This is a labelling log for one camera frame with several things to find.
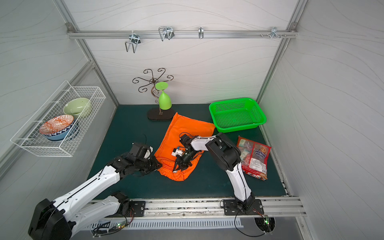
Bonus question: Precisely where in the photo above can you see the orange shorts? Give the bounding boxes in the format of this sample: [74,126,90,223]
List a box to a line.
[154,112,216,182]

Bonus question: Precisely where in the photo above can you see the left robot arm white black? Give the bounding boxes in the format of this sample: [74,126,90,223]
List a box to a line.
[28,143,162,240]

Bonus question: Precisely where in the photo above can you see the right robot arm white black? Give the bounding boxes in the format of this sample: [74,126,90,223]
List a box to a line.
[172,133,255,211]

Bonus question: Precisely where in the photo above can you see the dark metal scroll cup stand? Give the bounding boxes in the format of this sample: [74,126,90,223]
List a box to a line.
[132,68,176,121]

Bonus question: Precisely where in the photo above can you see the green plastic goblet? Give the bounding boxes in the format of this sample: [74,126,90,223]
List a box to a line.
[155,82,172,111]

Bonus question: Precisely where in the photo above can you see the white vent grille strip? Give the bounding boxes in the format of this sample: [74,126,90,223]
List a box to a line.
[71,218,244,231]

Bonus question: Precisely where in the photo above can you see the green plastic basket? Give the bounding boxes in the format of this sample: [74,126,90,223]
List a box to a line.
[209,98,267,133]

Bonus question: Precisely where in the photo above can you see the red snack packet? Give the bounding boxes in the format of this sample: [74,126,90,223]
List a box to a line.
[237,136,272,181]

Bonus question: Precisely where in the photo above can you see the blue bowl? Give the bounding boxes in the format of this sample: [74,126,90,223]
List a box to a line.
[43,123,79,142]

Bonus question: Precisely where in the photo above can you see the pale green bowl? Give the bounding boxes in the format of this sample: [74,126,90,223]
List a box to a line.
[63,98,92,120]

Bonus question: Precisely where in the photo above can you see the orange patterned bowl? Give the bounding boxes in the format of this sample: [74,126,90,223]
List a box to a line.
[39,115,75,135]

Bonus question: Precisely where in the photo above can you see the double metal hook left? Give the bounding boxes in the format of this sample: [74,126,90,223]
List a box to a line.
[125,31,141,53]

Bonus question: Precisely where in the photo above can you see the double metal hook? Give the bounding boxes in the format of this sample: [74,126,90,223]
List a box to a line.
[158,27,175,42]
[125,31,141,53]

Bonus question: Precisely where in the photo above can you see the double metal hook middle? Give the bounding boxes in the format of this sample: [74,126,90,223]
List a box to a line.
[158,27,175,42]

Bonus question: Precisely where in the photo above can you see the small metal hook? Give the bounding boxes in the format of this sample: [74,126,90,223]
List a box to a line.
[198,27,204,39]

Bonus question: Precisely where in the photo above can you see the metal hook right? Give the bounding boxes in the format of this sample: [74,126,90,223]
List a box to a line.
[260,28,287,39]

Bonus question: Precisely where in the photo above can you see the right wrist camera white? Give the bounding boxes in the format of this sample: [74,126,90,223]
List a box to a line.
[172,147,184,157]

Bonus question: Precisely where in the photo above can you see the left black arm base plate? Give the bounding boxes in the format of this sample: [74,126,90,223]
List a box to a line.
[114,200,146,218]

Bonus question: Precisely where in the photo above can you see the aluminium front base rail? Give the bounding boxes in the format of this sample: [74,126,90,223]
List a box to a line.
[59,196,307,221]

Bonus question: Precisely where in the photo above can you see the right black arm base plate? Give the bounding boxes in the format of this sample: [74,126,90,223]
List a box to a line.
[220,199,265,216]

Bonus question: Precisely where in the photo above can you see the left base cable bundle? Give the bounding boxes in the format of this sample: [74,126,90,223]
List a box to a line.
[91,206,135,238]

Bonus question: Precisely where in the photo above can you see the right base black cable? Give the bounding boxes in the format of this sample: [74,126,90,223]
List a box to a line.
[233,209,268,238]

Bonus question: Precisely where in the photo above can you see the white wire wall basket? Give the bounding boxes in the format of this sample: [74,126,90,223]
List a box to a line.
[11,81,106,157]

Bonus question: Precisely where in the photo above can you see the round floor cable port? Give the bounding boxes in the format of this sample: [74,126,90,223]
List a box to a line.
[255,216,276,233]

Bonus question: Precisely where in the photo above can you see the aluminium top rail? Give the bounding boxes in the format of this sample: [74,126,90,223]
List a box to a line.
[67,29,299,40]

